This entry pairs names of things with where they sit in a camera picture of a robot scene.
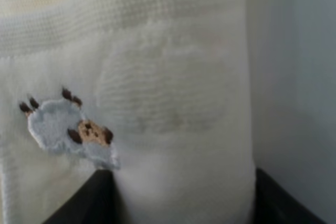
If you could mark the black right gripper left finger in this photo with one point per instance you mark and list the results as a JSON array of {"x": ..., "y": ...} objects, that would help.
[{"x": 95, "y": 202}]

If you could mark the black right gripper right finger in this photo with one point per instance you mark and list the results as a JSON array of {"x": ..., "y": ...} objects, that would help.
[{"x": 274, "y": 205}]

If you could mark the white terry towel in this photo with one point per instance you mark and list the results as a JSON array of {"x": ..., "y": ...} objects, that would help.
[{"x": 155, "y": 90}]

